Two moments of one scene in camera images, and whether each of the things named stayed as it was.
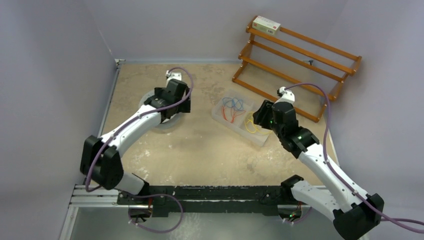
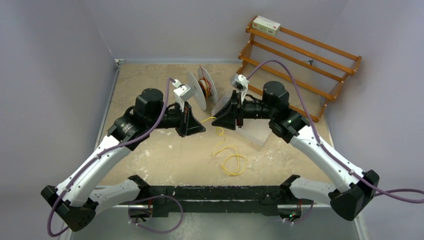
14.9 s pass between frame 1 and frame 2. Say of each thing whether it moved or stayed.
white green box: stayed
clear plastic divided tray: stayed
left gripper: moved
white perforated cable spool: moved
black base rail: stayed
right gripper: moved
